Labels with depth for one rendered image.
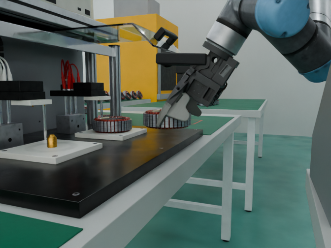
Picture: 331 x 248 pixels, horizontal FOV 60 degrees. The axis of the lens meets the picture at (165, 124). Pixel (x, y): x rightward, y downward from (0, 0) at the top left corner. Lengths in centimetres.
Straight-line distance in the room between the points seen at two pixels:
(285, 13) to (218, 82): 19
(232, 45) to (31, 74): 61
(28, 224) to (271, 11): 45
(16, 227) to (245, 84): 558
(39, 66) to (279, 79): 514
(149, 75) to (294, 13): 386
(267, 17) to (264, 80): 530
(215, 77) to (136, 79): 381
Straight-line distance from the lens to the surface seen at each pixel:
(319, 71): 62
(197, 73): 61
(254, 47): 585
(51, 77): 102
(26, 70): 95
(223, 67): 62
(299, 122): 585
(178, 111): 60
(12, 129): 74
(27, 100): 66
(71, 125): 89
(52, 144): 64
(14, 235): 37
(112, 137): 76
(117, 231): 38
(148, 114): 64
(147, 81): 433
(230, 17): 61
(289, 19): 52
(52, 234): 35
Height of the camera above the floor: 91
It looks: 7 degrees down
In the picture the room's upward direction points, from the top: straight up
